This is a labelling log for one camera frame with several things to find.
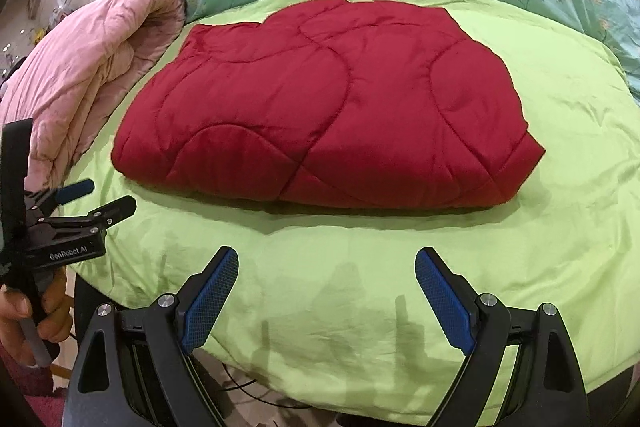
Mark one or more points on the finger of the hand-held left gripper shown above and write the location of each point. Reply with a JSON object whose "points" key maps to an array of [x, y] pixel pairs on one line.
{"points": [[115, 209], [75, 191]]}

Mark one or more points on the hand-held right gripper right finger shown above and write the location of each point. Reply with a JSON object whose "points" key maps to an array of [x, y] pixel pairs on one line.
{"points": [[442, 302]]}

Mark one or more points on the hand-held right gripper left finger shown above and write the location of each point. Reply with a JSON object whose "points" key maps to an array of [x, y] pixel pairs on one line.
{"points": [[210, 302]]}

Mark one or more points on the red quilted blanket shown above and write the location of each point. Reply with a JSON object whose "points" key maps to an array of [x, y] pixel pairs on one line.
{"points": [[325, 107]]}

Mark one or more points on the person's left hand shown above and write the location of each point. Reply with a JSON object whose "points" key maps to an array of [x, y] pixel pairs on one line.
{"points": [[57, 312]]}

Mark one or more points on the light green bed sheet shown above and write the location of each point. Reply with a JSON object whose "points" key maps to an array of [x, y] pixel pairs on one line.
{"points": [[350, 267]]}

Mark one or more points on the pink quilt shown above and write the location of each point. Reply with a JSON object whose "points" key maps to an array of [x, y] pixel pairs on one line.
{"points": [[90, 57]]}

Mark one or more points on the cluttered white desk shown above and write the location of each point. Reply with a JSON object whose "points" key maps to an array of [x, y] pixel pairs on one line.
{"points": [[40, 7]]}

